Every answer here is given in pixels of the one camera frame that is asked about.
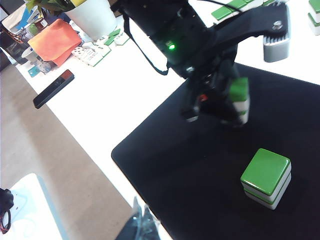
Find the green mug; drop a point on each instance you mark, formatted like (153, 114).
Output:
(33, 29)

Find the blue box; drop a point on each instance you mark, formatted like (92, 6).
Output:
(17, 17)

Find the black rectangular desk mat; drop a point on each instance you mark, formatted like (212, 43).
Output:
(200, 162)

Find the green-backed white mahjong tile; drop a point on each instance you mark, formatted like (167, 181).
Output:
(243, 117)
(88, 45)
(268, 3)
(315, 6)
(112, 37)
(315, 28)
(222, 13)
(79, 53)
(252, 1)
(265, 170)
(92, 58)
(273, 205)
(103, 51)
(238, 88)
(122, 40)
(236, 4)

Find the black electronics box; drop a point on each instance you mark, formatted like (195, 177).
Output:
(11, 50)

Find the black phone with red end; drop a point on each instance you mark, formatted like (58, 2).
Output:
(52, 90)

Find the teal card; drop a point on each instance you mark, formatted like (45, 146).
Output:
(33, 72)

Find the white plant pot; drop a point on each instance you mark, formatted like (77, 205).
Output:
(92, 20)

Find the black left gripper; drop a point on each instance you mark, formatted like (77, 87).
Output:
(187, 50)

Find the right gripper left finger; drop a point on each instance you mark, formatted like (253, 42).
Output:
(132, 230)

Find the green potted plant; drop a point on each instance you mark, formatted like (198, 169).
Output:
(47, 5)

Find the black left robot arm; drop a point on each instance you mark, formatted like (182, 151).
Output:
(150, 10)

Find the white base board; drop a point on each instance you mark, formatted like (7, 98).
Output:
(32, 212)

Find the white cup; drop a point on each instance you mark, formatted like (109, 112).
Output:
(29, 53)

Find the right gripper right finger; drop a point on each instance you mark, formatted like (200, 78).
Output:
(150, 230)

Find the orange cloth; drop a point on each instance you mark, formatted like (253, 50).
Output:
(55, 42)

